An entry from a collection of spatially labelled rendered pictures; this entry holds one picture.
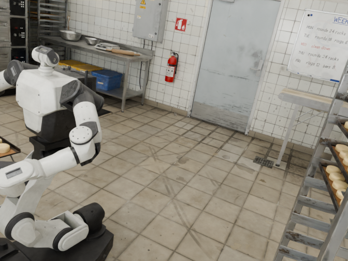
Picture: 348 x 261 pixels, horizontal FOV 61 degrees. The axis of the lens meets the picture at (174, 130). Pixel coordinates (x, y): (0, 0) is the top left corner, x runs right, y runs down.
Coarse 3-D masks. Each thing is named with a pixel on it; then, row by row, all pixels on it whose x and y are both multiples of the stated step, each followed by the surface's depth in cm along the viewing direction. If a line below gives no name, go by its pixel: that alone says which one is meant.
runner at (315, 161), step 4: (312, 160) 117; (316, 160) 117; (320, 160) 116; (324, 160) 116; (312, 164) 116; (316, 164) 117; (324, 164) 116; (328, 164) 116; (332, 164) 115; (336, 164) 115
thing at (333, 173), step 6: (324, 168) 114; (330, 168) 110; (336, 168) 110; (330, 174) 105; (336, 174) 106; (342, 174) 110; (330, 180) 105; (336, 180) 101; (342, 180) 103; (336, 186) 98; (342, 186) 97; (336, 192) 97; (336, 198) 93; (342, 198) 90
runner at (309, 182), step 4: (304, 180) 121; (308, 180) 120; (312, 180) 120; (316, 180) 119; (320, 180) 119; (304, 184) 119; (308, 184) 119; (312, 184) 120; (316, 184) 120; (320, 184) 119; (324, 184) 119; (316, 188) 118; (320, 188) 118; (324, 188) 118
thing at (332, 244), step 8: (344, 200) 75; (344, 208) 74; (336, 216) 78; (344, 216) 75; (336, 224) 76; (344, 224) 76; (328, 232) 80; (336, 232) 77; (344, 232) 76; (328, 240) 79; (336, 240) 78; (328, 248) 79; (336, 248) 78; (320, 256) 82; (328, 256) 80
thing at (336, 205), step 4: (320, 164) 114; (320, 168) 113; (324, 172) 110; (324, 176) 105; (324, 180) 104; (328, 184) 98; (328, 188) 97; (332, 192) 96; (332, 196) 92; (332, 200) 91; (336, 200) 92; (336, 204) 87; (336, 208) 86
